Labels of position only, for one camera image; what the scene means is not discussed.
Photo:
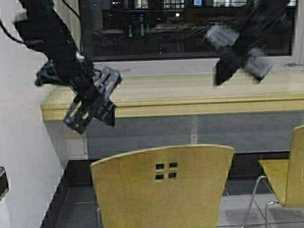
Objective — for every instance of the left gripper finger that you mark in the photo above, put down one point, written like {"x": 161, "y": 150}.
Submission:
{"x": 106, "y": 113}

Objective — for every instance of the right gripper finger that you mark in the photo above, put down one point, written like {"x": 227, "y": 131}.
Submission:
{"x": 225, "y": 68}

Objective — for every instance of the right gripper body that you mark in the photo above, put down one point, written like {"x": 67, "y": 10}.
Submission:
{"x": 227, "y": 41}

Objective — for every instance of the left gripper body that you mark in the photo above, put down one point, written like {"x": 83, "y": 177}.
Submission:
{"x": 85, "y": 106}

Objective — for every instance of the yellow plywood chair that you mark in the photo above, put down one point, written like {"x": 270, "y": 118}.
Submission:
{"x": 286, "y": 177}
{"x": 179, "y": 186}

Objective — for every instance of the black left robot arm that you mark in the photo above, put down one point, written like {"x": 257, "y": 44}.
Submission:
{"x": 44, "y": 31}

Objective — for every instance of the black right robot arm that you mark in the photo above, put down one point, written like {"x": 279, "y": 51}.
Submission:
{"x": 262, "y": 16}

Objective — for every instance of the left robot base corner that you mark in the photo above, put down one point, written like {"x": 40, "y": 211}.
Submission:
{"x": 4, "y": 188}

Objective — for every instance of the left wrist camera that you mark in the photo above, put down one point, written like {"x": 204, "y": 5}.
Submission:
{"x": 48, "y": 75}

